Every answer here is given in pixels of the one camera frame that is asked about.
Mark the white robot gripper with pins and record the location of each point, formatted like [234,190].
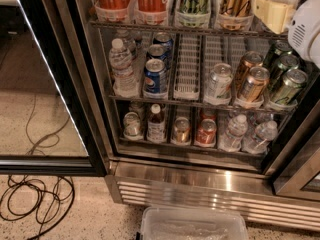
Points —
[302,29]

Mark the empty white shelf tray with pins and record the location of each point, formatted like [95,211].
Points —
[187,76]

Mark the stainless steel fridge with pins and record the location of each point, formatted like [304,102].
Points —
[278,187]

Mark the water bottle bottom right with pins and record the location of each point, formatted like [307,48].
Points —
[256,141]

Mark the water bottle bottom shelf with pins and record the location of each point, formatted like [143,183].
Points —
[231,138]

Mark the water bottle shelf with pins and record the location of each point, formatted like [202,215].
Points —
[231,138]
[121,61]
[128,41]

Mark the rear water bottle middle shelf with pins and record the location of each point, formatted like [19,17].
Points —
[128,41]

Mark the gold can bottom shelf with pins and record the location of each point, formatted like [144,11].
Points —
[181,131]

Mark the brown tea bottle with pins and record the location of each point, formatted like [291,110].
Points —
[156,124]

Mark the front water bottle middle shelf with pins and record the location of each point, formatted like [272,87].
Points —
[121,61]

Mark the open glass fridge door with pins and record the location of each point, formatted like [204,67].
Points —
[41,130]

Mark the rear green can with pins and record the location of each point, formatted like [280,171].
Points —
[277,48]

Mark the middle green can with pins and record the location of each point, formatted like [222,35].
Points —
[284,63]

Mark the rear copper can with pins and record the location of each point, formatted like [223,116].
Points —
[249,59]

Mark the copper can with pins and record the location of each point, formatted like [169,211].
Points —
[249,59]
[252,86]

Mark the front green can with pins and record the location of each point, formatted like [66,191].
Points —
[291,84]

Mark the front copper can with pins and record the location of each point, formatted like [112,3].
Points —
[252,86]

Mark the silver white can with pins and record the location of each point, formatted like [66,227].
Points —
[218,90]

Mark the rear Pepsi can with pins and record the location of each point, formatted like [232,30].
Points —
[164,39]

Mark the pepsi can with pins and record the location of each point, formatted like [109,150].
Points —
[164,39]
[155,79]
[156,51]

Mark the middle Pepsi can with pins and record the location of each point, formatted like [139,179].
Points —
[156,51]

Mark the front Pepsi can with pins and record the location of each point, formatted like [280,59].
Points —
[155,79]

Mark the front red can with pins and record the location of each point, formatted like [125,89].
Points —
[206,133]

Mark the silver can bottom left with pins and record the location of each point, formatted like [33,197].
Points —
[132,126]

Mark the clear plastic bin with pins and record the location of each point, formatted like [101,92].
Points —
[172,223]

